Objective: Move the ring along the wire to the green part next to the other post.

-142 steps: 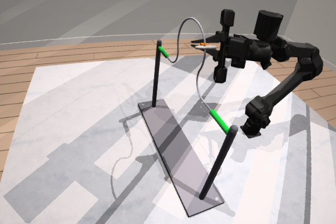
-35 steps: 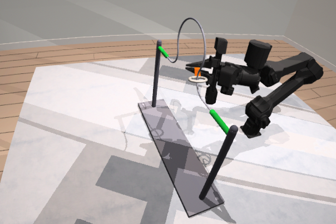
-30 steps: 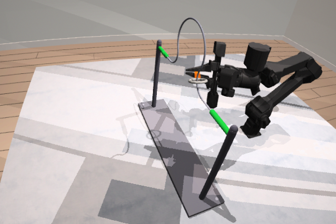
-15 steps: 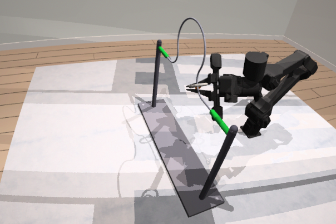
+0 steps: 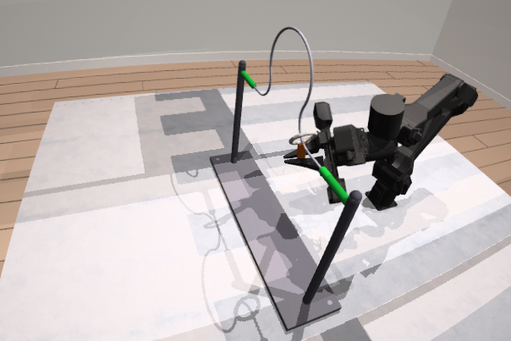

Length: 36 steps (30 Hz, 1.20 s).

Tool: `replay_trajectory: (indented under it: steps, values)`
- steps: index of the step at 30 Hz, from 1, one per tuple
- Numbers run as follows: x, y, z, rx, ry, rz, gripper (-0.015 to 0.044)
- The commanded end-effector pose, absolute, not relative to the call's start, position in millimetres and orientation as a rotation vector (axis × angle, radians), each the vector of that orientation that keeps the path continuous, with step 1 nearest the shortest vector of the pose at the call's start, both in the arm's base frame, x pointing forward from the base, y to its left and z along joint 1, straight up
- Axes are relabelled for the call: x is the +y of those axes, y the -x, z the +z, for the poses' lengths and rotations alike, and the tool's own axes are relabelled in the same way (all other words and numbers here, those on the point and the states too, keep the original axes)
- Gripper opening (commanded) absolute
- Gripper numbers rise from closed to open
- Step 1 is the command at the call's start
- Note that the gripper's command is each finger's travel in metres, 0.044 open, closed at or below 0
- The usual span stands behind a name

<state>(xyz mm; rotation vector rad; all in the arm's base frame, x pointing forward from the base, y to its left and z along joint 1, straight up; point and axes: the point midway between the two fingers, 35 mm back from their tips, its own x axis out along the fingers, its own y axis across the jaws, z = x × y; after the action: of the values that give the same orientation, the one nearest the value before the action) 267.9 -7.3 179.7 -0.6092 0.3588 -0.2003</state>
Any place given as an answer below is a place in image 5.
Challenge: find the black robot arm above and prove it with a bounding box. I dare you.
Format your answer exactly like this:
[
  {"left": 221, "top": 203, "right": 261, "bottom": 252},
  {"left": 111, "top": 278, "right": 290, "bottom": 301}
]
[{"left": 333, "top": 74, "right": 478, "bottom": 211}]

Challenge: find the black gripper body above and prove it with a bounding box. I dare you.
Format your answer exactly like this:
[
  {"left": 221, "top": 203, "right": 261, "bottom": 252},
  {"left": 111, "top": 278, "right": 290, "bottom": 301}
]
[{"left": 313, "top": 102, "right": 371, "bottom": 205}]

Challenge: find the orange handle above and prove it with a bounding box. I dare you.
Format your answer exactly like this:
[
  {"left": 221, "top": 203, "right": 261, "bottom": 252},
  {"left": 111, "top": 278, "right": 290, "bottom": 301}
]
[{"left": 289, "top": 131, "right": 317, "bottom": 158}]

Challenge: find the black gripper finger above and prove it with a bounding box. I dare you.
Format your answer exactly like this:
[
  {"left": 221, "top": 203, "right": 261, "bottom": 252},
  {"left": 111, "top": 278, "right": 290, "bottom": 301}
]
[
  {"left": 284, "top": 156, "right": 325, "bottom": 172},
  {"left": 283, "top": 130, "right": 321, "bottom": 159}
]

